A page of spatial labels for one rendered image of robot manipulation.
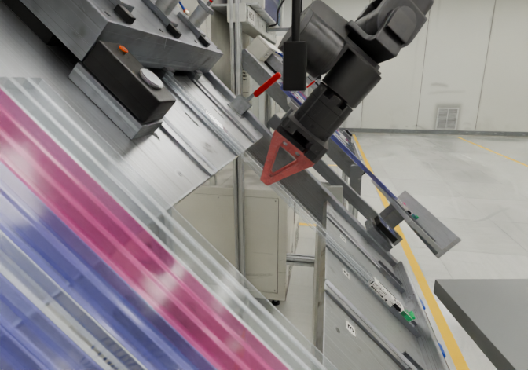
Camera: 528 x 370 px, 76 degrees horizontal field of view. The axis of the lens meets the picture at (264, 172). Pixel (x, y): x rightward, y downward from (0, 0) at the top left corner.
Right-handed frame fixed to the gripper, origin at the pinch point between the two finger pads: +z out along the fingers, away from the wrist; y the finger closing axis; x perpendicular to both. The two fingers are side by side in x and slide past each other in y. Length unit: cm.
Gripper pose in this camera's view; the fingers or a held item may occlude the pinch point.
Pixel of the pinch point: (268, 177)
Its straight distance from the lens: 48.4
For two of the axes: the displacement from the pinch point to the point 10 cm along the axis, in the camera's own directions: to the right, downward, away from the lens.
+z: -6.1, 7.3, 3.1
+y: -1.8, 2.6, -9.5
